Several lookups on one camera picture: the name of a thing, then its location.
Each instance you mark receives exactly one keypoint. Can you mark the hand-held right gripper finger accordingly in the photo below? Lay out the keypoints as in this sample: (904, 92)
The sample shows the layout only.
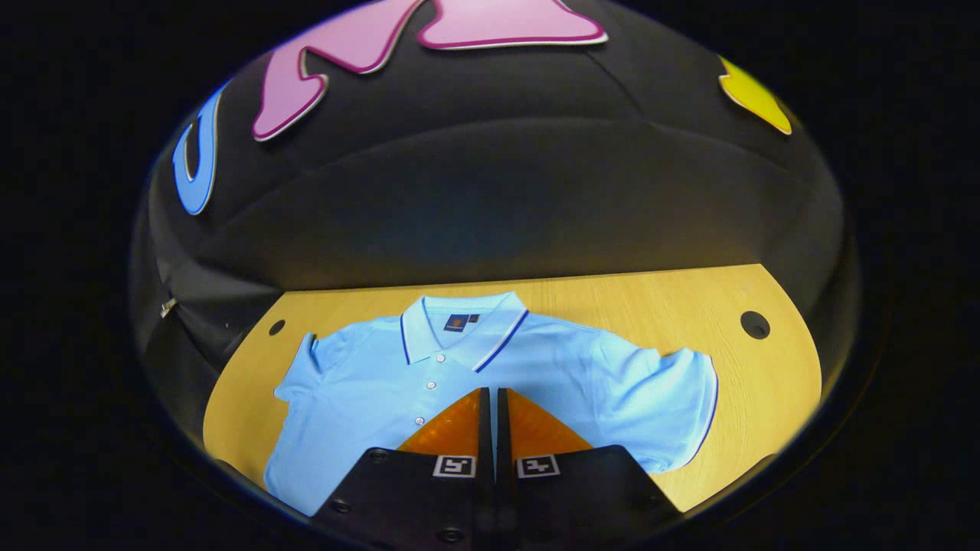
(502, 428)
(485, 428)

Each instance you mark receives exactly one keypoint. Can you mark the light blue polo T-shirt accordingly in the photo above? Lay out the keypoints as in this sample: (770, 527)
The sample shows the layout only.
(367, 383)

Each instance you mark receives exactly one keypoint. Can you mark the black backdrop cloth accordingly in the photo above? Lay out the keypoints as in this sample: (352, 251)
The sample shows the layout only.
(498, 191)

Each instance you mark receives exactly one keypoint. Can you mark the silver metal clip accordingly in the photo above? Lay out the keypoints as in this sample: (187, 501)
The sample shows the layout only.
(167, 308)

